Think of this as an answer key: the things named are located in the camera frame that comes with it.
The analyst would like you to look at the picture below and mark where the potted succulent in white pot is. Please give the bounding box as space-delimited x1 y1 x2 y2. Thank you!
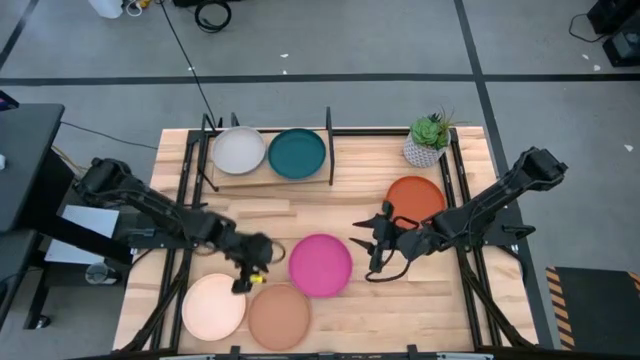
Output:
402 106 469 169

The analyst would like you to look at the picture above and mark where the teal plate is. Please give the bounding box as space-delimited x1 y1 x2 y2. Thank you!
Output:
267 127 328 181

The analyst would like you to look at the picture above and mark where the black equipment case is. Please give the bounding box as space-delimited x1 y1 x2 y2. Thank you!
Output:
586 0 640 36
601 28 640 69

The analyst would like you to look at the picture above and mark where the white container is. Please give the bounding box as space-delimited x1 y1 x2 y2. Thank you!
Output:
88 0 124 20

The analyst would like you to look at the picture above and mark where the black desk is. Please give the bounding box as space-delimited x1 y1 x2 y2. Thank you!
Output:
0 102 76 331

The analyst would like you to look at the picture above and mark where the white cord with plug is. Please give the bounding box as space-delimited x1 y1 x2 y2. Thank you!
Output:
123 0 153 17

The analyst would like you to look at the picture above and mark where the peach plate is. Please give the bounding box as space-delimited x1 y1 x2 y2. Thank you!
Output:
180 272 248 343

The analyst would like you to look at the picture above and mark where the thin black desk cable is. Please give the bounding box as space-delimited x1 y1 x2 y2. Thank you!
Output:
59 121 159 151

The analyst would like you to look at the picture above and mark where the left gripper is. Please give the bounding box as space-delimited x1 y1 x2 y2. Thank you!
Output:
218 230 275 295

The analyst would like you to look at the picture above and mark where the coiled black cable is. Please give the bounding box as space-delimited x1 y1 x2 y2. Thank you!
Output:
193 0 233 34

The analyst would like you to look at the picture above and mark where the light grey plate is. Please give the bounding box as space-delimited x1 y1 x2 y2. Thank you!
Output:
210 125 268 176

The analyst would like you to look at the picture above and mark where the white board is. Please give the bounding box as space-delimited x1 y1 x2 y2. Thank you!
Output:
43 203 121 266

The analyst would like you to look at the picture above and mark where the orange plate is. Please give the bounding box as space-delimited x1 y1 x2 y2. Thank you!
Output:
384 175 447 231

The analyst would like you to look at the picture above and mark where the black mat with hazard stripes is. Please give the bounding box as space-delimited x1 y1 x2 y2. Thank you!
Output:
544 266 640 357

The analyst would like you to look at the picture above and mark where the long black floor cable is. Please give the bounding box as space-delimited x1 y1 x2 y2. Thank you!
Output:
158 0 219 129

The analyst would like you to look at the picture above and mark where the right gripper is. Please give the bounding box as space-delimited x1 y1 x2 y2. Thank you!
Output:
348 201 432 274

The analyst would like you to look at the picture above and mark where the clear cup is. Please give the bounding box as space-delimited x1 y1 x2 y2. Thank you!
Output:
83 261 120 287

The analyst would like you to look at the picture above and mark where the brown plate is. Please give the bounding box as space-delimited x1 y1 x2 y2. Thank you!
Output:
247 283 312 352

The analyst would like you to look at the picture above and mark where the magenta plate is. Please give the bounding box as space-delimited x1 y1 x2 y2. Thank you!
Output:
287 232 354 300

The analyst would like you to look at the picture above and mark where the black metal table frame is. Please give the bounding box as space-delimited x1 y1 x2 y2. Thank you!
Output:
119 127 540 360

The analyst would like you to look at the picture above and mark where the black equipment cable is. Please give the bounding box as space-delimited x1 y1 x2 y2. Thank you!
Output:
568 12 606 44

